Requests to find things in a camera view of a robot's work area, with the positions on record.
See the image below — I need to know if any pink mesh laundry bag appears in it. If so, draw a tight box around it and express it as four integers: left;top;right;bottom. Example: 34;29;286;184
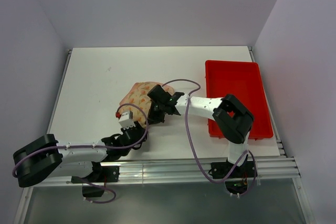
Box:
118;82;163;127

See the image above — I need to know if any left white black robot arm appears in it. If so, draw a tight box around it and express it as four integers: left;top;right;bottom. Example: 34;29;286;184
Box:
13;122;148;188

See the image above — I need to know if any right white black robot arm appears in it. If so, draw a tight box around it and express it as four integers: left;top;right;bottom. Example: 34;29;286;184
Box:
147;85;254;177

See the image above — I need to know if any red plastic tray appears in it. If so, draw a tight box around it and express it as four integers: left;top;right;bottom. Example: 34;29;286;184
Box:
205;60;274;140

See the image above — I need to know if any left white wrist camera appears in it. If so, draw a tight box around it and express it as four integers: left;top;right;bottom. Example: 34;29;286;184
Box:
118;110;135;129

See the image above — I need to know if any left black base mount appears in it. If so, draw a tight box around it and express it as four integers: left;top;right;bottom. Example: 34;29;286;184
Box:
71;166;120;199

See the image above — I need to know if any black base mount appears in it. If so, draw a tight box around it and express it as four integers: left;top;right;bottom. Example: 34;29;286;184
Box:
206;161;258;195
71;166;120;199

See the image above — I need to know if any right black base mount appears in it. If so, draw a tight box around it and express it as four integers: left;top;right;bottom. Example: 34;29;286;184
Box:
206;161;258;195

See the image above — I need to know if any aluminium frame rail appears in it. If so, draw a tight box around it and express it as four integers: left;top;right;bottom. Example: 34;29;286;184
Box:
25;155;301;188

